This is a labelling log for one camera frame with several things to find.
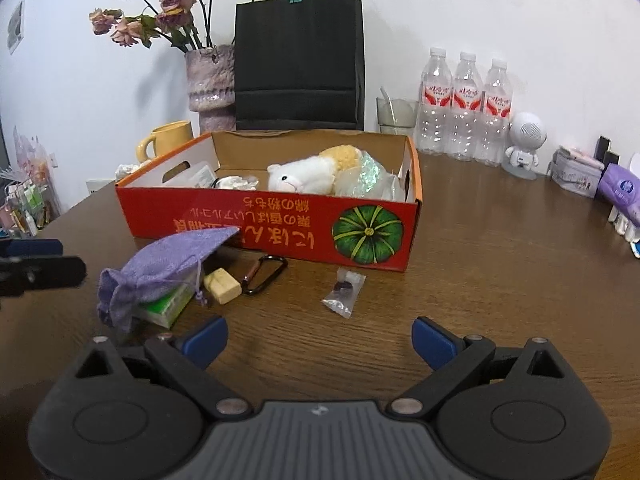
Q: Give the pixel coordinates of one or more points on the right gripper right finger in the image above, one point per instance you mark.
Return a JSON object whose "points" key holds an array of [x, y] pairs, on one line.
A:
{"points": [[503, 411]]}

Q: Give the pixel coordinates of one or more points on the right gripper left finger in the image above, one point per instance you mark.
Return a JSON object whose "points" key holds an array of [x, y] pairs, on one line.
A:
{"points": [[134, 411]]}

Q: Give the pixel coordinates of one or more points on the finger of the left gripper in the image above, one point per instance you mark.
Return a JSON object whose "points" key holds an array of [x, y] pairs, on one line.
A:
{"points": [[30, 247], [19, 275]]}

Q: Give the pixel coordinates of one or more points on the purple drawstring pouch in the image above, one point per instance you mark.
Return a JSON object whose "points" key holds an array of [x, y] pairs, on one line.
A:
{"points": [[156, 270]]}

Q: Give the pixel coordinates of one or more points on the white tissue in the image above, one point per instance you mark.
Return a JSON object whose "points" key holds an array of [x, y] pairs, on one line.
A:
{"points": [[237, 183]]}

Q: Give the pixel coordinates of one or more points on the white card at left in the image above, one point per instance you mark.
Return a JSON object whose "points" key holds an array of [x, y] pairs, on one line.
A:
{"points": [[94, 185]]}

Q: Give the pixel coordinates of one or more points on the green white small box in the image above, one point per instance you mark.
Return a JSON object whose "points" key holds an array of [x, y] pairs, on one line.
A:
{"points": [[165, 310]]}

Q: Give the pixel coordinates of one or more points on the crumpled tissue beside mug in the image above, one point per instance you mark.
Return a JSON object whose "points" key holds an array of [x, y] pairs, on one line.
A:
{"points": [[123, 171]]}

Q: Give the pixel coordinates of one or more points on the pale yellow eraser block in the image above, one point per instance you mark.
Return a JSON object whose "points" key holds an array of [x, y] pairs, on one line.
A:
{"points": [[222, 286]]}

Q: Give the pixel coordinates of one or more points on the yellow mug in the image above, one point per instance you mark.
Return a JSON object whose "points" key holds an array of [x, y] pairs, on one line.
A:
{"points": [[164, 139]]}

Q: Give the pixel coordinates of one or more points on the black carabiner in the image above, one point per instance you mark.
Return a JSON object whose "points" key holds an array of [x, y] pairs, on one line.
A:
{"points": [[262, 273]]}

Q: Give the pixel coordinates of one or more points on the white plastic container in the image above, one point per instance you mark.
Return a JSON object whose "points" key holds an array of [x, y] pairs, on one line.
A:
{"points": [[200, 175]]}

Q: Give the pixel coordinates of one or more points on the small clear candy packet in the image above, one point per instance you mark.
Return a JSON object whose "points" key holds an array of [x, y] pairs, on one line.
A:
{"points": [[342, 298]]}

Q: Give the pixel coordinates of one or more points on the orange cardboard box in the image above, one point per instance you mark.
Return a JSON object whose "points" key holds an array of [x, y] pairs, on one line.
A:
{"points": [[349, 231]]}

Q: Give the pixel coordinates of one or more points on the purple tissue pack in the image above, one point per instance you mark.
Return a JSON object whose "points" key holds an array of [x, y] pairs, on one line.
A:
{"points": [[622, 188]]}

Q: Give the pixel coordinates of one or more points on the purple ceramic vase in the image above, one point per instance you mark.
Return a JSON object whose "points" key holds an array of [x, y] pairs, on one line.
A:
{"points": [[210, 82]]}

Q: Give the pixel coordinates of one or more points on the water bottle right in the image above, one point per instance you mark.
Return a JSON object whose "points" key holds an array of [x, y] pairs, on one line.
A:
{"points": [[496, 111]]}

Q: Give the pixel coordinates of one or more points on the water bottle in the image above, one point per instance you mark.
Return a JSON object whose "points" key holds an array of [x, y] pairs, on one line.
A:
{"points": [[467, 91], [496, 111], [434, 103]]}

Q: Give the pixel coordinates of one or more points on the white robot figurine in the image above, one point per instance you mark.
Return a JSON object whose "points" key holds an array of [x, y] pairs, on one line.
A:
{"points": [[527, 135]]}

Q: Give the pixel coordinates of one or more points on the iridescent plastic bag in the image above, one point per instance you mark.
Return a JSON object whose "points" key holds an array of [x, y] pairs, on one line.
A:
{"points": [[369, 180]]}

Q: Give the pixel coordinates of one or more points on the dried pink flowers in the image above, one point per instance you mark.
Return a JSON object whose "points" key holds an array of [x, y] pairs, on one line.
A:
{"points": [[185, 24]]}

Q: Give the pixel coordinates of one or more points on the water bottle middle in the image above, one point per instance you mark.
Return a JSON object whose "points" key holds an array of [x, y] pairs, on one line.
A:
{"points": [[467, 91]]}

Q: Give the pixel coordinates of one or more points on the water bottle left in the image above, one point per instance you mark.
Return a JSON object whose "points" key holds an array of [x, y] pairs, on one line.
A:
{"points": [[434, 103]]}

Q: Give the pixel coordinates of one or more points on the white yellow plush toy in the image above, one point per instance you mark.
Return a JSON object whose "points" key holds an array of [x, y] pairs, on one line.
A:
{"points": [[315, 174]]}

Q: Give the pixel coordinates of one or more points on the clear drinking glass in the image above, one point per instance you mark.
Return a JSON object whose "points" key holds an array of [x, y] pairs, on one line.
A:
{"points": [[395, 116]]}

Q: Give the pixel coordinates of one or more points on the black paper bag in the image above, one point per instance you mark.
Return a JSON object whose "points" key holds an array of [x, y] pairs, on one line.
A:
{"points": [[299, 66]]}

